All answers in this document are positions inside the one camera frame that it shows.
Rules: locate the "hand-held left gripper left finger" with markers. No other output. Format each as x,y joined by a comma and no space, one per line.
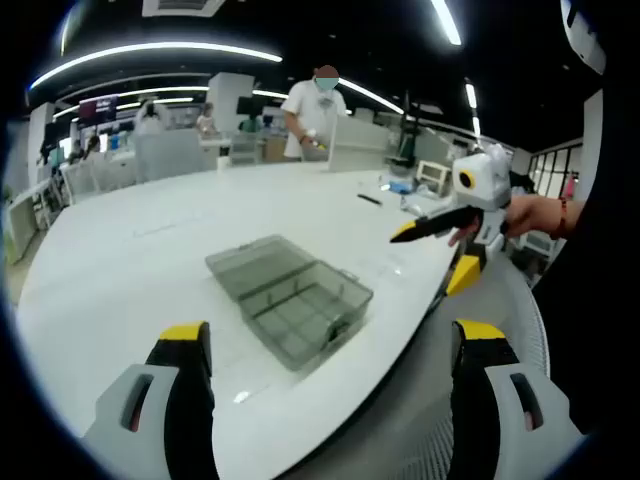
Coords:
150,400

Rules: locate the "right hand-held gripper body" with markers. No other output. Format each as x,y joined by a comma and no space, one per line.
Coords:
482,180

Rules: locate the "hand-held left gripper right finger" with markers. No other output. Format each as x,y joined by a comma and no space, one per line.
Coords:
500,400

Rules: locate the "grey clear guide fixture box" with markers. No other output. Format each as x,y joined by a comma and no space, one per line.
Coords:
300,320

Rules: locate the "person's right hand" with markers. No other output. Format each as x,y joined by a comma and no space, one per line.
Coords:
535,215

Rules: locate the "black pen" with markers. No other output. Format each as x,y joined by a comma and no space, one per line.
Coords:
370,199

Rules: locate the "white mesh chair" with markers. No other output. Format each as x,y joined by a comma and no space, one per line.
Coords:
425,425

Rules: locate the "white partition board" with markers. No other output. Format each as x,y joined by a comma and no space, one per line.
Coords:
357,147

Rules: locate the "person's black clothing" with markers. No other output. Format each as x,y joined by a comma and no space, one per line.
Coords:
590,325

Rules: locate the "white rounded device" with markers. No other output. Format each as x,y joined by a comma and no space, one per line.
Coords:
582,35

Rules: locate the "grey desk partition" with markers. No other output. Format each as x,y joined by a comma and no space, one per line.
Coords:
170,155

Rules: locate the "ceiling air conditioner vent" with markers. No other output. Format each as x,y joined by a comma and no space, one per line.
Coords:
182,7

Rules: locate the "curved ceiling light strip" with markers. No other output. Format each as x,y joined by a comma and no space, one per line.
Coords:
150,48

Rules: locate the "white open frame box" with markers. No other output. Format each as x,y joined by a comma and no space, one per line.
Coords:
434,175

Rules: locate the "wall display screen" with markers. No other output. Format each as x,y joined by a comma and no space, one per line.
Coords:
97,109

